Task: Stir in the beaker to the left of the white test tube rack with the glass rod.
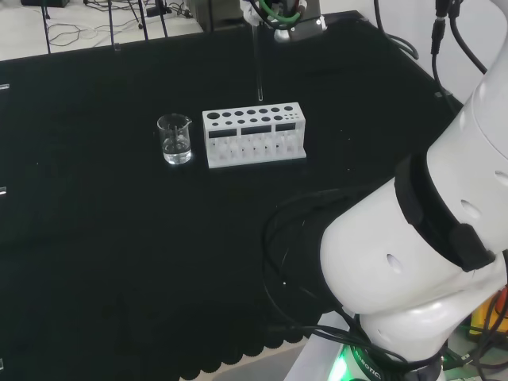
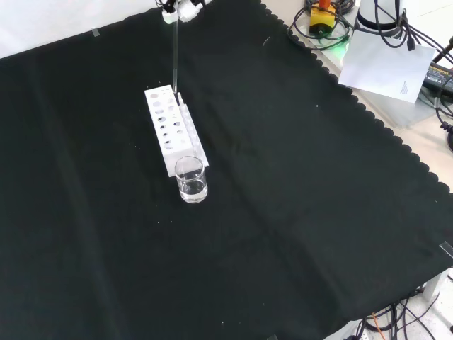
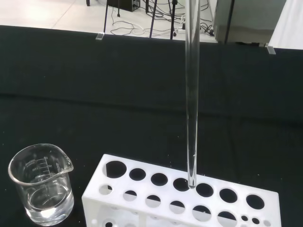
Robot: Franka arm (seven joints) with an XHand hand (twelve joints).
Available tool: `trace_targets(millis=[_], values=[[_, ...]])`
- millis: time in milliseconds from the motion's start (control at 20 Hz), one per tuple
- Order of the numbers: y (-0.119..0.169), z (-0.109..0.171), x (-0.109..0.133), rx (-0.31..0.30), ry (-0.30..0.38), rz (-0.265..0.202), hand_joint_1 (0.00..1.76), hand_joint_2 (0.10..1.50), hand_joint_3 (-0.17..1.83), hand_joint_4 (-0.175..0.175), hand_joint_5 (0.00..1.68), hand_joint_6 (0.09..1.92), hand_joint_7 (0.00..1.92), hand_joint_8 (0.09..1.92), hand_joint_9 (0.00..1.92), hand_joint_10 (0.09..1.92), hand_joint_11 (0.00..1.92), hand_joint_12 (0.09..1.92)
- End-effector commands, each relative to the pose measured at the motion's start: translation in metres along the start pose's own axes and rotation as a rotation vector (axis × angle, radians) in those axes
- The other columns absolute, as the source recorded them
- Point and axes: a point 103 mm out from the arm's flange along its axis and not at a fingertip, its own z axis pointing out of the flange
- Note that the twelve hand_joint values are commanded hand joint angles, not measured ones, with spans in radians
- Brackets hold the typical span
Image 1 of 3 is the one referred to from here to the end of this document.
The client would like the clear glass beaker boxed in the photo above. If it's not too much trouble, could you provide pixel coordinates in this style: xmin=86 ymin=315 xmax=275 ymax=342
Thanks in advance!
xmin=156 ymin=114 xmax=194 ymax=166

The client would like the green cable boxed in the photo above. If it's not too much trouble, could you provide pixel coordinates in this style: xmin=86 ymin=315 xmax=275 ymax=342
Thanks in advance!
xmin=260 ymin=0 xmax=305 ymax=29

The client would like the clear glass rod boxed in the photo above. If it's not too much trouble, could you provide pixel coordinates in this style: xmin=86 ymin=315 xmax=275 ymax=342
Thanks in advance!
xmin=251 ymin=21 xmax=264 ymax=101

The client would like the black tripod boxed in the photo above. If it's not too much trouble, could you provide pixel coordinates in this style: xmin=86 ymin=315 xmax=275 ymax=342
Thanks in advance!
xmin=39 ymin=0 xmax=170 ymax=55

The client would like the yellow stop button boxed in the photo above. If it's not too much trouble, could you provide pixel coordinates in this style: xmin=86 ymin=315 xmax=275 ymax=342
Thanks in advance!
xmin=469 ymin=286 xmax=508 ymax=339

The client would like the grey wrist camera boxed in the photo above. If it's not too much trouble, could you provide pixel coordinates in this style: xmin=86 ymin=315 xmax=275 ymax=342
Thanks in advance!
xmin=290 ymin=17 xmax=329 ymax=41

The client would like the black cable bundle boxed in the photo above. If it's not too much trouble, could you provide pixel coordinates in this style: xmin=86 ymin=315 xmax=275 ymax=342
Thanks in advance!
xmin=260 ymin=189 xmax=402 ymax=368

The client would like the black cable with plug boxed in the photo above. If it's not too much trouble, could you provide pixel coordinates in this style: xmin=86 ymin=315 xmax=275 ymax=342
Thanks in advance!
xmin=429 ymin=0 xmax=490 ymax=98

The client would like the black bench cloth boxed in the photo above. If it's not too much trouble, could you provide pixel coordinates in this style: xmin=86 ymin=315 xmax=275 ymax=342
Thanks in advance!
xmin=0 ymin=10 xmax=466 ymax=381

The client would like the white test tube rack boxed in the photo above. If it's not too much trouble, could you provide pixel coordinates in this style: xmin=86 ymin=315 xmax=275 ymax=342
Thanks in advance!
xmin=202 ymin=102 xmax=308 ymax=170

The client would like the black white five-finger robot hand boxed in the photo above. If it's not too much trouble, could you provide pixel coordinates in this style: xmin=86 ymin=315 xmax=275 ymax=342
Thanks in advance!
xmin=239 ymin=0 xmax=321 ymax=43

